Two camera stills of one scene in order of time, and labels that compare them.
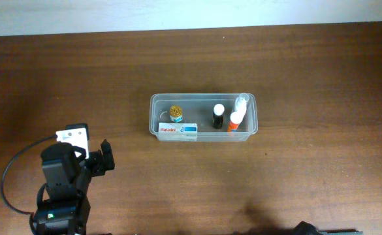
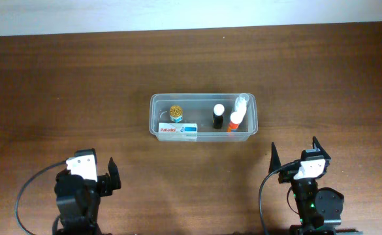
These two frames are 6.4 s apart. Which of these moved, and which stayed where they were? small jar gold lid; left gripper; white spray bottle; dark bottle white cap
Moved: left gripper
Stayed: white spray bottle; small jar gold lid; dark bottle white cap
